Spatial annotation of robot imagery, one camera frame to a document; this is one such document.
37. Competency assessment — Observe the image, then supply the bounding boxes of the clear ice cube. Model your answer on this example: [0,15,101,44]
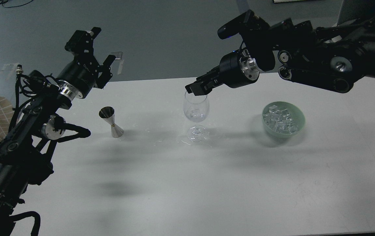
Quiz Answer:
[189,109,202,119]

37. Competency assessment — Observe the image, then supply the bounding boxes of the green bowl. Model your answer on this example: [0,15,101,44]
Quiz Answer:
[261,101,306,139]

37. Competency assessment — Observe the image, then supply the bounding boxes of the white office chair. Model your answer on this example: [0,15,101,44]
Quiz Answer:
[336,0,375,26]

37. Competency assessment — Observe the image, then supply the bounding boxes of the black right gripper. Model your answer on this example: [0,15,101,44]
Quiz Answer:
[185,51,260,96]

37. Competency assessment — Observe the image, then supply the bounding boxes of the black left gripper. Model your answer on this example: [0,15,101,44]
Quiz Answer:
[56,27,116,99]

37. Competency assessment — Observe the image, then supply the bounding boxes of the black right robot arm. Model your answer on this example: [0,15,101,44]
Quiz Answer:
[185,10,375,96]

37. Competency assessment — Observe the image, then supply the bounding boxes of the pile of clear ice cubes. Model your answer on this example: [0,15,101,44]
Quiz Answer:
[262,104,300,135]

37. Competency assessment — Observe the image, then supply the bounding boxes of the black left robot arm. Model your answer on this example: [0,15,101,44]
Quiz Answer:
[0,27,117,236]

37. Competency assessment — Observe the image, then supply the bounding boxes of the clear wine glass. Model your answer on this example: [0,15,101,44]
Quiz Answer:
[183,91,210,142]

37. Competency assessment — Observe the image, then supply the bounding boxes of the steel double jigger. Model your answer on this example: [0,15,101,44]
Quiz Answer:
[99,106,124,138]

